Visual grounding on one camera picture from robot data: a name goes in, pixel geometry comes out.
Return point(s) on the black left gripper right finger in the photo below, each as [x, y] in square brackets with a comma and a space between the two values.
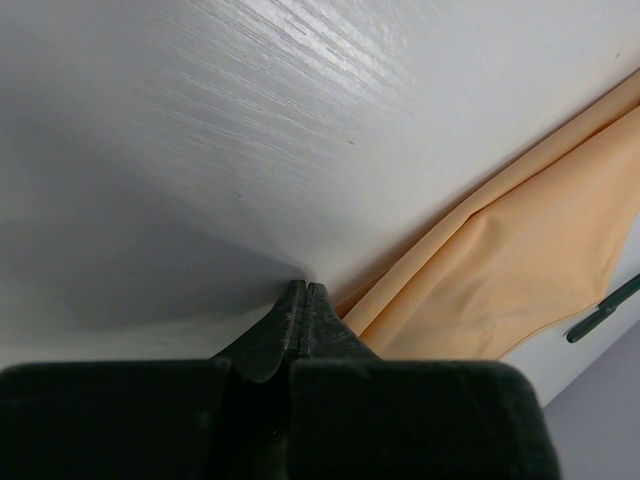
[355, 416]

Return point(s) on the gold fork black handle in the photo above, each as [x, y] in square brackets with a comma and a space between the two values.
[604, 310]

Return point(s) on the peach cloth napkin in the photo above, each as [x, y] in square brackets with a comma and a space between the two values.
[535, 245]

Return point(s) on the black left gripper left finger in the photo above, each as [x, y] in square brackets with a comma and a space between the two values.
[219, 418]

